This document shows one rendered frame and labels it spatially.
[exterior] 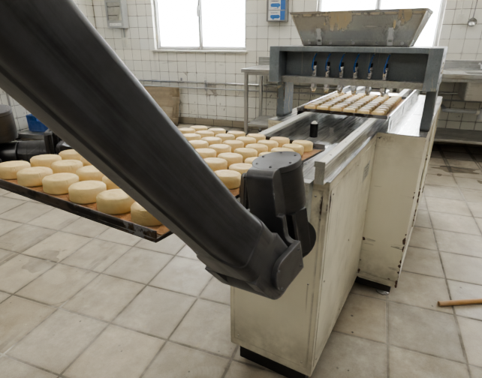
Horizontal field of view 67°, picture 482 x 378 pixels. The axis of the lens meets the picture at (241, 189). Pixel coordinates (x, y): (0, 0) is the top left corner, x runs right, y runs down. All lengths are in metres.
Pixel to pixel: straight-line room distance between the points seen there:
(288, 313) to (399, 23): 1.19
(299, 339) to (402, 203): 0.78
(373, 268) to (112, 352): 1.26
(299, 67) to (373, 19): 0.38
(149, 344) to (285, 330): 0.64
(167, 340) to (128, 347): 0.16
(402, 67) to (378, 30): 0.18
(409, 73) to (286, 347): 1.20
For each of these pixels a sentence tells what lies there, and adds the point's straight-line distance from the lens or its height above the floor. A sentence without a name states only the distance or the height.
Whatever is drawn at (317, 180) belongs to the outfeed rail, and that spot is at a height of 0.85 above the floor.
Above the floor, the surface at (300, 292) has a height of 0.44.
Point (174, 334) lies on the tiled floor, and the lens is 1.77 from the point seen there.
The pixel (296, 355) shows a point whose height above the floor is 0.16.
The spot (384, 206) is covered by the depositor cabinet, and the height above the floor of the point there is 0.50.
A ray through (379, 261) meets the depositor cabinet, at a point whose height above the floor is 0.21.
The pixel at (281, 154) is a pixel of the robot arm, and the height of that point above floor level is 1.09.
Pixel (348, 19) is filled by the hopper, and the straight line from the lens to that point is 1.74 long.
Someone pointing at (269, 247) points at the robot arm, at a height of 1.02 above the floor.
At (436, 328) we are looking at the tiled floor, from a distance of 1.98.
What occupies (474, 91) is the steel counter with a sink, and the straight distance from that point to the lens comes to 4.44.
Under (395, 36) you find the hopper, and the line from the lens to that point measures 1.73.
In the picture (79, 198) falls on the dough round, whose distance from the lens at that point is 0.55.
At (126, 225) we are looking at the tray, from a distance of 0.45.
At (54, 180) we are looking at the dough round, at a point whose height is 1.02.
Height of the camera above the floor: 1.22
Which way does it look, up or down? 23 degrees down
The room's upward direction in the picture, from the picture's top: straight up
